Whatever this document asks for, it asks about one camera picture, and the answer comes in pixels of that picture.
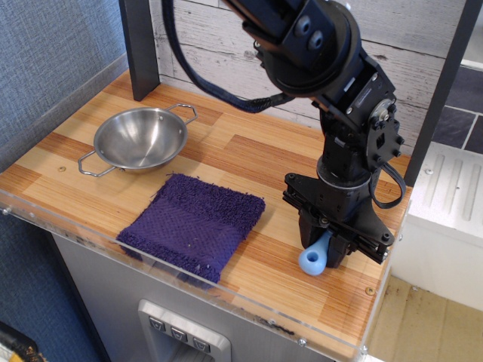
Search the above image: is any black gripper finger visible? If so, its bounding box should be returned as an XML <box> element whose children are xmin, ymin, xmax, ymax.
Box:
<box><xmin>299</xmin><ymin>210</ymin><xmax>329</xmax><ymax>249</ymax></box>
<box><xmin>327</xmin><ymin>230</ymin><xmax>358</xmax><ymax>268</ymax></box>

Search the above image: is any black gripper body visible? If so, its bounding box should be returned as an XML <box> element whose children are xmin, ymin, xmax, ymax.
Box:
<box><xmin>283</xmin><ymin>173</ymin><xmax>393</xmax><ymax>263</ymax></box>

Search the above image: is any blue handled grey spoon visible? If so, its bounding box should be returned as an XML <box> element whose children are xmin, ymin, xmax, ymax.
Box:
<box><xmin>298</xmin><ymin>231</ymin><xmax>332</xmax><ymax>276</ymax></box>

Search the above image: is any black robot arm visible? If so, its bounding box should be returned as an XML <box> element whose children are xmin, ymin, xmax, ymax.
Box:
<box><xmin>229</xmin><ymin>1</ymin><xmax>405</xmax><ymax>275</ymax></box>

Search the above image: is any purple terry cloth napkin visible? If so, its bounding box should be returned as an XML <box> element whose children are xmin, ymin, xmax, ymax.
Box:
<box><xmin>117</xmin><ymin>173</ymin><xmax>266</xmax><ymax>283</ymax></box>

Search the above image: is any white ridged drainboard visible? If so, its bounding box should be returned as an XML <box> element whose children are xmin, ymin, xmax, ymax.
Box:
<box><xmin>409</xmin><ymin>142</ymin><xmax>482</xmax><ymax>238</ymax></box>

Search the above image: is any clear acrylic table guard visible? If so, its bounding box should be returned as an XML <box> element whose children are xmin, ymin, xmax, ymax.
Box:
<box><xmin>1</xmin><ymin>191</ymin><xmax>389</xmax><ymax>361</ymax></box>

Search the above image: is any silver dispenser button panel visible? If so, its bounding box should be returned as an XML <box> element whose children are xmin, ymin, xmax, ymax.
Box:
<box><xmin>138</xmin><ymin>299</ymin><xmax>232</xmax><ymax>361</ymax></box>

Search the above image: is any yellow black object corner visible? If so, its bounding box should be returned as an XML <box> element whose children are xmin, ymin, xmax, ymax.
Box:
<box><xmin>1</xmin><ymin>333</ymin><xmax>46</xmax><ymax>362</ymax></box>

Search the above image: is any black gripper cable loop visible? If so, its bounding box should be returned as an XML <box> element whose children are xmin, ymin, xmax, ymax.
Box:
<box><xmin>371</xmin><ymin>161</ymin><xmax>407</xmax><ymax>210</ymax></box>

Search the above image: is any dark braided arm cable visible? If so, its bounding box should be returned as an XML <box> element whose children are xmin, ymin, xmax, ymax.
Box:
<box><xmin>161</xmin><ymin>0</ymin><xmax>294</xmax><ymax>113</ymax></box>

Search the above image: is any stainless steel handled bowl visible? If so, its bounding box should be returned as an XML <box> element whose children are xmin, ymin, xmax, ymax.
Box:
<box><xmin>78</xmin><ymin>103</ymin><xmax>198</xmax><ymax>177</ymax></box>

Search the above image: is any dark right shelf post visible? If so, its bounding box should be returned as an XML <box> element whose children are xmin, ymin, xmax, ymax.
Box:
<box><xmin>405</xmin><ymin>0</ymin><xmax>482</xmax><ymax>187</ymax></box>

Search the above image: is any dark shelf post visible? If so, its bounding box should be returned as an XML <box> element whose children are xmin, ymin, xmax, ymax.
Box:
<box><xmin>405</xmin><ymin>0</ymin><xmax>482</xmax><ymax>187</ymax></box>
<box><xmin>118</xmin><ymin>0</ymin><xmax>160</xmax><ymax>101</ymax></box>

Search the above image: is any dark left shelf post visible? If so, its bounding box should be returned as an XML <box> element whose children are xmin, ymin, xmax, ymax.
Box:
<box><xmin>118</xmin><ymin>0</ymin><xmax>160</xmax><ymax>101</ymax></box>

